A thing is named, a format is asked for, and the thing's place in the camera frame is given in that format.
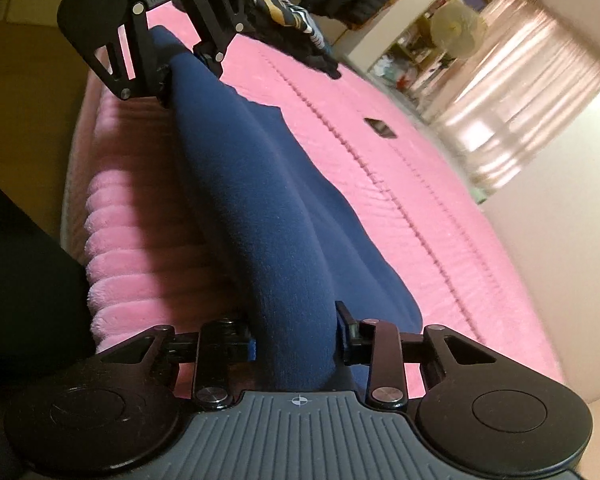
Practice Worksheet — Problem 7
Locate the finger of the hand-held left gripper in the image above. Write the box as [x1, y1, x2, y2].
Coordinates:
[182, 0, 253, 76]
[87, 2, 173, 108]

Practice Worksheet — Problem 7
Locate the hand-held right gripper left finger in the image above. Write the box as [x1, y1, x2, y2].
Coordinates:
[97, 316, 258, 411]

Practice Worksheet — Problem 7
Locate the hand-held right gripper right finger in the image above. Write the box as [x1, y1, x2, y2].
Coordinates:
[334, 301, 498, 410]

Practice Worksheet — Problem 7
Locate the navy blue vest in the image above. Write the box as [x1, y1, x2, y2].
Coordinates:
[150, 25, 423, 393]

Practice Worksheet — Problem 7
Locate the striped garment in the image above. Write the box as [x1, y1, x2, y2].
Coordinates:
[240, 0, 328, 53]

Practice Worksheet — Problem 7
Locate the black garment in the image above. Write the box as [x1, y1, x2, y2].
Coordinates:
[300, 35, 343, 81]

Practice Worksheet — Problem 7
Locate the pink ribbed blanket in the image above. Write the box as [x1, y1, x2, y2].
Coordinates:
[60, 0, 566, 401]

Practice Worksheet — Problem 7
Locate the cluttered wooden shelf unit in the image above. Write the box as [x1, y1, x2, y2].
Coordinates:
[367, 0, 511, 111]

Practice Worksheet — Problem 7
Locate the person's dark trouser leg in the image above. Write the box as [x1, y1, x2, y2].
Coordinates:
[0, 167, 98, 461]

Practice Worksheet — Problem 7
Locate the beige headboard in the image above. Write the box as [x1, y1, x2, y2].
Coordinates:
[480, 50, 600, 411]

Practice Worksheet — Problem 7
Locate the standing fan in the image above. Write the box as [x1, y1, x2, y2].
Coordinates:
[430, 1, 488, 61]

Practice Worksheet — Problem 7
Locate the sheer pink curtain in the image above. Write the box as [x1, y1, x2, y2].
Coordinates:
[432, 0, 600, 191]

